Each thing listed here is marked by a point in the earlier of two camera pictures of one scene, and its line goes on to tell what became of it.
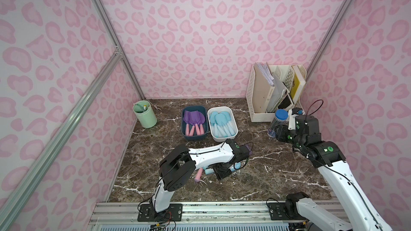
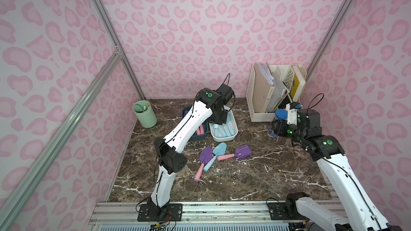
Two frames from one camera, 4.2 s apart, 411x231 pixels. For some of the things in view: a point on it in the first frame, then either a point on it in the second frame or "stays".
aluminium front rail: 199,216 stays
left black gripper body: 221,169 to 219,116
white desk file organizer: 271,87 stays
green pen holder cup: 144,113 stays
